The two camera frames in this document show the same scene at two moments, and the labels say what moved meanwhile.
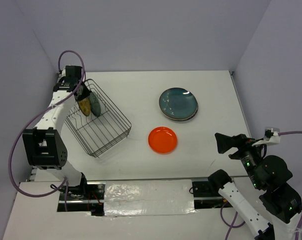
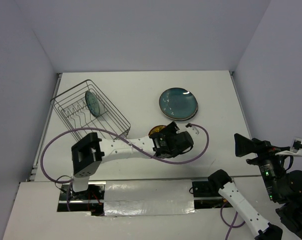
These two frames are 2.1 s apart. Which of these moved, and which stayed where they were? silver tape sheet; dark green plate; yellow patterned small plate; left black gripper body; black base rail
Moved: yellow patterned small plate; left black gripper body
Stayed: black base rail; silver tape sheet; dark green plate
